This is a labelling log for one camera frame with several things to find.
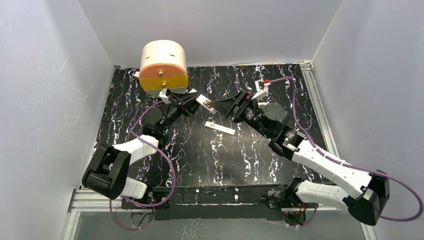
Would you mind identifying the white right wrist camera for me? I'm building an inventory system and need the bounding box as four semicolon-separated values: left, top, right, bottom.
252;80;271;100

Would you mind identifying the cylindrical drawer box orange front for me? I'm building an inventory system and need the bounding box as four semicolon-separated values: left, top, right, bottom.
138;39;189;98

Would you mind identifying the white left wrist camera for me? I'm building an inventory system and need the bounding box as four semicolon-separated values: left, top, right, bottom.
159;88;171;105

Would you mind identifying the orange green battery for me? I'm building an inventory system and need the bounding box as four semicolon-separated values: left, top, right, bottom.
203;101;212;109

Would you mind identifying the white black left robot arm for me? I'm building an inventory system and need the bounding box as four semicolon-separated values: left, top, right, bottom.
81;89;201;200

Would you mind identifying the long white rectangular block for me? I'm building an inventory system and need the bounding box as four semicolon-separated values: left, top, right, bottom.
196;94;217;115

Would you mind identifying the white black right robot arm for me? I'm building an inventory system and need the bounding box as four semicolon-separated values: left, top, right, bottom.
210;91;390;226

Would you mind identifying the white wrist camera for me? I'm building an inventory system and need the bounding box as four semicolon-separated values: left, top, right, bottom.
159;88;171;105
252;80;271;100

